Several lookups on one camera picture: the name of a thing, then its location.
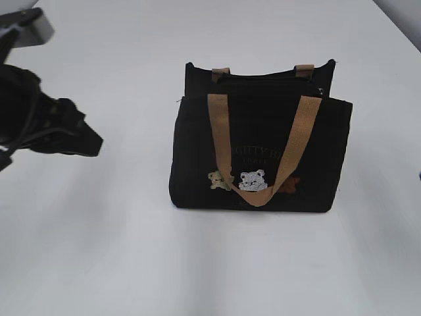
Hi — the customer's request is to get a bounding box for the black canvas tote bag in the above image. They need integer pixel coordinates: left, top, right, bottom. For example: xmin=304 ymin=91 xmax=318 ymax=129
xmin=169 ymin=60 xmax=353 ymax=213

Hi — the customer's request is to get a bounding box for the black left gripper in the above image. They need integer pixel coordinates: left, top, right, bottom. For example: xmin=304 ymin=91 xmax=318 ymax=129
xmin=0 ymin=64 xmax=104 ymax=172

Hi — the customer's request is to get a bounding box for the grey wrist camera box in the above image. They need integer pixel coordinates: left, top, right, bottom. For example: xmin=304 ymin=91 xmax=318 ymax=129
xmin=1 ymin=7 xmax=54 ymax=48

